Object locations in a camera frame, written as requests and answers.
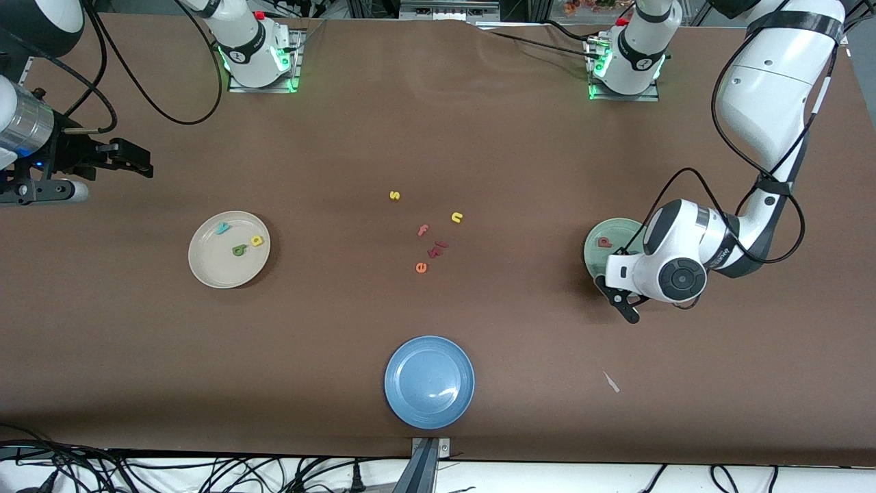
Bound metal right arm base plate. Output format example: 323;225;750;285
227;29;305;94

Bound blue plate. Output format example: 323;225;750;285
384;335;476;431

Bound brown table cover sheet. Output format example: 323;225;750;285
0;12;876;468

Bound black floor cable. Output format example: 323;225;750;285
0;442;103;468

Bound light green plate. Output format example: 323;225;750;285
583;218;649;296

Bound aluminium frame bar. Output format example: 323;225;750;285
399;0;502;21

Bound orange flowers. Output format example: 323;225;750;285
565;0;634;16

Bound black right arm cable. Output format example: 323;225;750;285
58;0;224;134

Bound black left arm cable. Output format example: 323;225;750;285
643;0;846;264

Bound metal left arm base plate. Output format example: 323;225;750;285
587;77;662;103

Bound black cable on table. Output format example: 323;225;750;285
487;19;603;61

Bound grey camera mount pole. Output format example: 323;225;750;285
394;437;452;493

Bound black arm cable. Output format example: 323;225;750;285
58;0;224;134
643;0;846;264

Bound beige brown plate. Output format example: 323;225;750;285
188;210;272;290

